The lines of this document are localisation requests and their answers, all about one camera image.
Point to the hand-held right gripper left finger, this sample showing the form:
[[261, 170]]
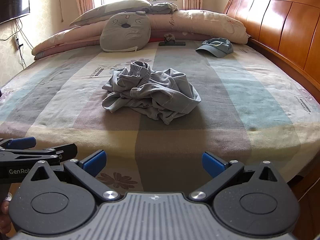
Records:
[[95, 162]]

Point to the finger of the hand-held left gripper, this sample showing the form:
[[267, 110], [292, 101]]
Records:
[[21, 143], [50, 153]]

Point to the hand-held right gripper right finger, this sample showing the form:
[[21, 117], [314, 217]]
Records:
[[212, 165]]

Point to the grey striped pants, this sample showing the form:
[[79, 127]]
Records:
[[155, 95]]

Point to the folded grey clothes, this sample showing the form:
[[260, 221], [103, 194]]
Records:
[[163, 8]]

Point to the person's left hand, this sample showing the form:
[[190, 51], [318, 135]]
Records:
[[5, 217]]

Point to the patchwork bed sheet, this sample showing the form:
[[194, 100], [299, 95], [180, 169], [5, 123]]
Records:
[[225, 117]]

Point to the white power strip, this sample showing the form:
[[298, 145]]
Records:
[[16, 42]]

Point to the blue cap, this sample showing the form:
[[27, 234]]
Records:
[[215, 47]]

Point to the black phone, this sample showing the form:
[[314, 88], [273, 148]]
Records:
[[175, 43]]

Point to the grey cat face pillow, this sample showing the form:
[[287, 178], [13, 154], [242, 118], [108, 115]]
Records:
[[125, 35]]

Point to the flower hair clip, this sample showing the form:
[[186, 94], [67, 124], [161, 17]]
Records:
[[169, 37]]

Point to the pink folded quilt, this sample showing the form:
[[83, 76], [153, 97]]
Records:
[[200, 22]]

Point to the grey floral pillow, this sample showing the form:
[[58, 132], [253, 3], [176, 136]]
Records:
[[112, 10]]

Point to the wooden bed headboard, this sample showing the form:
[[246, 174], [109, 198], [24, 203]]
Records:
[[275, 22]]

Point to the black wall television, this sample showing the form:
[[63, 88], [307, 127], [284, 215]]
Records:
[[12, 5]]

